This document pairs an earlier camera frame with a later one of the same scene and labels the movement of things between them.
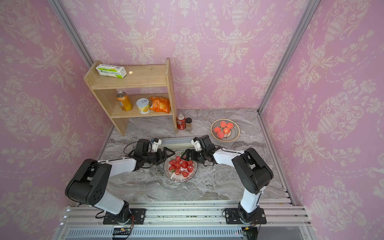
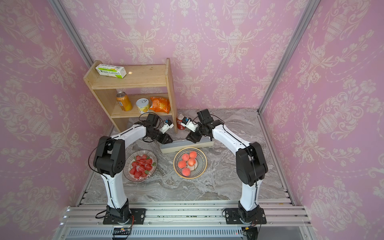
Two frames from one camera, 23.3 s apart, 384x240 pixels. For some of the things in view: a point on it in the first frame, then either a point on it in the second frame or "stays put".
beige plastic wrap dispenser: x=181 y=144 stays put
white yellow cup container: x=143 y=105 stays put
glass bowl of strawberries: x=178 y=170 → x=128 y=164
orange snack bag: x=160 y=104 stays put
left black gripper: x=160 y=157 → x=165 y=138
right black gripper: x=188 y=151 → x=193 y=136
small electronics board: x=122 y=231 stays put
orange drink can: x=124 y=101 stays put
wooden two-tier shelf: x=104 y=88 stays put
